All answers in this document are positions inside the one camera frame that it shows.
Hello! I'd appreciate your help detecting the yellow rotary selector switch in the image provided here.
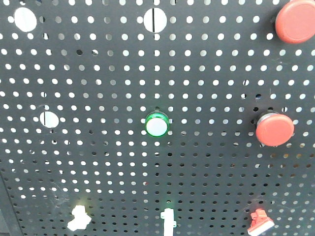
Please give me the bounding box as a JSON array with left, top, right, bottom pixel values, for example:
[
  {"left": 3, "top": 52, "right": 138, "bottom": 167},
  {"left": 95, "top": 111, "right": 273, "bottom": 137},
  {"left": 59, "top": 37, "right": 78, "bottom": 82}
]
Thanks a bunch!
[{"left": 67, "top": 205, "right": 92, "bottom": 232}]

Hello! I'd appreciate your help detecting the red rotary selector switch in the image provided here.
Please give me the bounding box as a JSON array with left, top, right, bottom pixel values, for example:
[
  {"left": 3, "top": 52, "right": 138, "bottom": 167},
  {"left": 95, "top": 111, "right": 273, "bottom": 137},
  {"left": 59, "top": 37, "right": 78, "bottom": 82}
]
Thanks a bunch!
[{"left": 247, "top": 209, "right": 275, "bottom": 236}]

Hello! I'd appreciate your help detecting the green illuminated push button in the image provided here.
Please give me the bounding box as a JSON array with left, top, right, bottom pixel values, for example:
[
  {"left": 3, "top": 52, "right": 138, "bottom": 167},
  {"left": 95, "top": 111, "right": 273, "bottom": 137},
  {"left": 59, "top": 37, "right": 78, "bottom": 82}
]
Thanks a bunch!
[{"left": 145, "top": 111, "right": 170, "bottom": 137}]

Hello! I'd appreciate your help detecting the black perforated pegboard panel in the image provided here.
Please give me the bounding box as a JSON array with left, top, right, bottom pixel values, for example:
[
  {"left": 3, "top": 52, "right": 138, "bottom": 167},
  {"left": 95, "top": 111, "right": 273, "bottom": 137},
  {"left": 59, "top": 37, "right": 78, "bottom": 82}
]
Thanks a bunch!
[{"left": 0, "top": 0, "right": 315, "bottom": 236}]

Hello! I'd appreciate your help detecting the lower red mushroom button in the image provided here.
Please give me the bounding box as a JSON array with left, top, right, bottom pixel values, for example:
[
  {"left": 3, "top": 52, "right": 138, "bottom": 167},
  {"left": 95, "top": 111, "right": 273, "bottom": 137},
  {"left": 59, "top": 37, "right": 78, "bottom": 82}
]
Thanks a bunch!
[{"left": 255, "top": 111, "right": 294, "bottom": 147}]

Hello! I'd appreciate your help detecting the red mushroom button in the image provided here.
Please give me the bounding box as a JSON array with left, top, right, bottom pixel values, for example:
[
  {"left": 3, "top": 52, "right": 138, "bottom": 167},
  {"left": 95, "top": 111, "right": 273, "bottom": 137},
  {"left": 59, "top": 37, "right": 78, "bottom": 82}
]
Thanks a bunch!
[
  {"left": 275, "top": 0, "right": 315, "bottom": 44},
  {"left": 255, "top": 111, "right": 294, "bottom": 147}
]

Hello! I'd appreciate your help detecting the upper red mushroom button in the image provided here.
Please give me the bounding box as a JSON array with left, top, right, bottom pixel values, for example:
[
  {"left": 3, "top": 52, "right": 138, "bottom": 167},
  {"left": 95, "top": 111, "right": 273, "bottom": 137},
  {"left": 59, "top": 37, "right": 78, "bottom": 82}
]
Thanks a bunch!
[{"left": 275, "top": 0, "right": 315, "bottom": 44}]

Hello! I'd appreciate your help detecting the green-white rotary selector switch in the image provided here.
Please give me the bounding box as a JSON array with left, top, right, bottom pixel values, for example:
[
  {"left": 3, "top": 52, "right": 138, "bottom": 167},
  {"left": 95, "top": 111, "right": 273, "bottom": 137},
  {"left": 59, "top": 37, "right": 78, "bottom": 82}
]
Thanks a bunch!
[{"left": 160, "top": 208, "right": 177, "bottom": 236}]

